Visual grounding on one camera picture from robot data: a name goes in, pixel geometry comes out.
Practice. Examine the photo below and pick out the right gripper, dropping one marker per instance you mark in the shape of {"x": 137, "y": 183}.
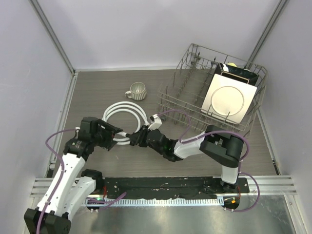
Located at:
{"x": 139, "y": 137}

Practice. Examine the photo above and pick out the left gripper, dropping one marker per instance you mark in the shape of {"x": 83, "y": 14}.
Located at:
{"x": 110, "y": 131}

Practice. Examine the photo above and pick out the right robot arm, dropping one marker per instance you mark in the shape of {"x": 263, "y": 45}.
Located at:
{"x": 222, "y": 146}

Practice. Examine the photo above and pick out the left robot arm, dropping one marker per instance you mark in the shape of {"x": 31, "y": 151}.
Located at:
{"x": 54, "y": 213}

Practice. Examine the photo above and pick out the striped ceramic mug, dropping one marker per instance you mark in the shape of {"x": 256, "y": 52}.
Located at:
{"x": 137, "y": 92}

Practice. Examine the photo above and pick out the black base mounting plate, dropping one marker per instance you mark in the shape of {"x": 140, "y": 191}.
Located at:
{"x": 164, "y": 188}

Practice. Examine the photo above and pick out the white square plate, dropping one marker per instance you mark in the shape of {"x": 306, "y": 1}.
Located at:
{"x": 228, "y": 99}

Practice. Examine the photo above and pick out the yellow-green cup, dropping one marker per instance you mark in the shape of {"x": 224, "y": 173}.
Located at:
{"x": 232, "y": 64}

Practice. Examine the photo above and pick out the black square plate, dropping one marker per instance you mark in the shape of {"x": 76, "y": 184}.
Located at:
{"x": 236, "y": 73}

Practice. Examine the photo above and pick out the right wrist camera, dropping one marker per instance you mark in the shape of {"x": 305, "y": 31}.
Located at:
{"x": 156, "y": 122}

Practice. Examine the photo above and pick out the white slotted cable duct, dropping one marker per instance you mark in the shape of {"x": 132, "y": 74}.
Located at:
{"x": 154, "y": 203}

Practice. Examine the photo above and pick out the grey wire dish rack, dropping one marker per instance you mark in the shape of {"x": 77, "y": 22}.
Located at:
{"x": 182, "y": 96}

